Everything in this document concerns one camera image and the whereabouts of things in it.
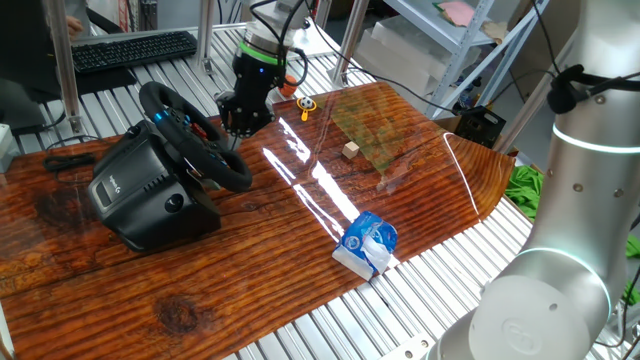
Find black keyboard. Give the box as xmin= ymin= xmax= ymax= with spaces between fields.
xmin=69 ymin=30 xmax=199 ymax=75

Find blue tissue pack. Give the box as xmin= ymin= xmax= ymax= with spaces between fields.
xmin=331 ymin=210 xmax=400 ymax=282

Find white metal shelf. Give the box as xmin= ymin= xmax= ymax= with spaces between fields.
xmin=384 ymin=0 xmax=551 ymax=120

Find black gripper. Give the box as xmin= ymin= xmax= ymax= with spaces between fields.
xmin=214 ymin=52 xmax=287 ymax=151

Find mini orange basketball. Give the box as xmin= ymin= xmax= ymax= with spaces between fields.
xmin=278 ymin=74 xmax=299 ymax=99

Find pink paper sheet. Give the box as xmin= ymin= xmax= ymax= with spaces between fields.
xmin=432 ymin=0 xmax=476 ymax=29

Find wood grain table mat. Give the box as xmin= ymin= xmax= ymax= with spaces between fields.
xmin=0 ymin=81 xmax=516 ymax=360

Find coiled black cable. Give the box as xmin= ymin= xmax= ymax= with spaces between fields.
xmin=42 ymin=152 xmax=97 ymax=175

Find aluminium frame post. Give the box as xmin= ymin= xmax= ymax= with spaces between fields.
xmin=329 ymin=0 xmax=372 ymax=87
xmin=44 ymin=0 xmax=85 ymax=135
xmin=195 ymin=0 xmax=217 ymax=75

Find yellow ring with handle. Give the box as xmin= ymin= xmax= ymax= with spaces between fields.
xmin=296 ymin=96 xmax=318 ymax=123

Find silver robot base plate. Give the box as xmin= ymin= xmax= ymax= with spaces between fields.
xmin=378 ymin=332 xmax=437 ymax=360

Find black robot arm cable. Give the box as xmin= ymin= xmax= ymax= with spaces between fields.
xmin=248 ymin=0 xmax=640 ymax=116

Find black racing steering wheel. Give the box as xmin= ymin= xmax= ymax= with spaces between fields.
xmin=87 ymin=119 xmax=224 ymax=254
xmin=138 ymin=81 xmax=254 ymax=194

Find green cloth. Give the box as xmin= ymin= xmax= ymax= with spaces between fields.
xmin=503 ymin=164 xmax=640 ymax=307

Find white foam blocks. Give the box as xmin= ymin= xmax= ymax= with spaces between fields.
xmin=352 ymin=14 xmax=481 ymax=97

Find person's bare hand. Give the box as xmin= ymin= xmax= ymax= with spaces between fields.
xmin=64 ymin=14 xmax=85 ymax=40

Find black computer monitor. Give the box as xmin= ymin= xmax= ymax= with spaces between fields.
xmin=0 ymin=0 xmax=69 ymax=132

